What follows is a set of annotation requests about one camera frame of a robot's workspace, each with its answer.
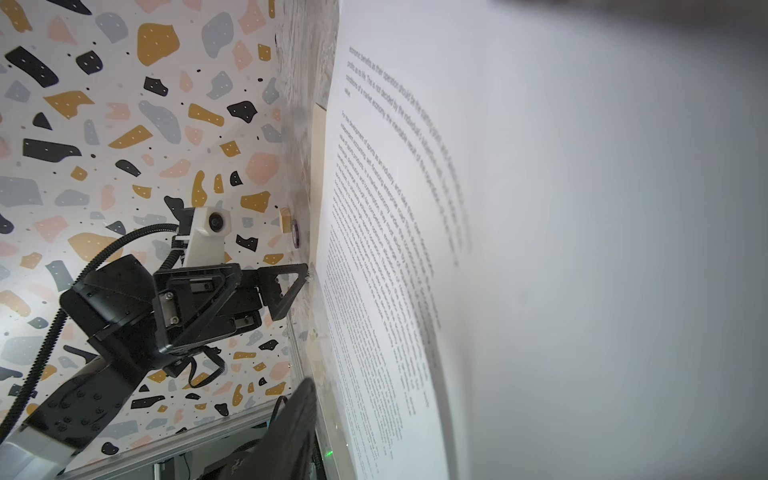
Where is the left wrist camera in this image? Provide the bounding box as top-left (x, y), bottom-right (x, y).
top-left (175, 207), bottom-right (232, 268)

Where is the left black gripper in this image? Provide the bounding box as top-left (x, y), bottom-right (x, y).
top-left (60, 255), bottom-right (309, 378)

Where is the beige manila folder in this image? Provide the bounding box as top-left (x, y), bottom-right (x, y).
top-left (309, 104), bottom-right (327, 264)

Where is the text printed paper sheet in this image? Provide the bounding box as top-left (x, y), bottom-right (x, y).
top-left (316, 1), bottom-right (767, 479)

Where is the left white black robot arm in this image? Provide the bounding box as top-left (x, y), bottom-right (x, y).
top-left (1, 255), bottom-right (309, 479)

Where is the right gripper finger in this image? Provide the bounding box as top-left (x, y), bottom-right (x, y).
top-left (217, 378), bottom-right (317, 479)

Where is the small wooden block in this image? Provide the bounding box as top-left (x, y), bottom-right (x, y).
top-left (279, 208), bottom-right (293, 234)

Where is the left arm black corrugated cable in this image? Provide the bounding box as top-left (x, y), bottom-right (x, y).
top-left (0, 223), bottom-right (181, 445)

